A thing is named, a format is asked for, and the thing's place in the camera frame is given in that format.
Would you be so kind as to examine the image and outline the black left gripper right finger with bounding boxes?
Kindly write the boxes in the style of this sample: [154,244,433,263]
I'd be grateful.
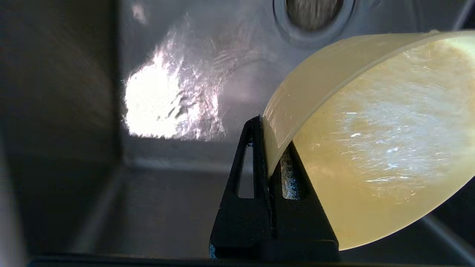
[269,140,340,262]

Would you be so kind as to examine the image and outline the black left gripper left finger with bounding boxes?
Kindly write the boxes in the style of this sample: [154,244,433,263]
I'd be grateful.
[209,116,275,259]

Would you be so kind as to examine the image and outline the yellow-green bowl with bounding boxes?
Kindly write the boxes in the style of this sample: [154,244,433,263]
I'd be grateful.
[262,30,475,251]

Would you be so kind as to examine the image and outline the stainless steel sink basin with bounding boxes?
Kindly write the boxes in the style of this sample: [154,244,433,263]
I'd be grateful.
[0,0,475,260]

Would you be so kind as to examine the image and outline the metal sink drain strainer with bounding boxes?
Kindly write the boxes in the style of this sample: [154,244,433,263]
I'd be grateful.
[273,0,357,39]

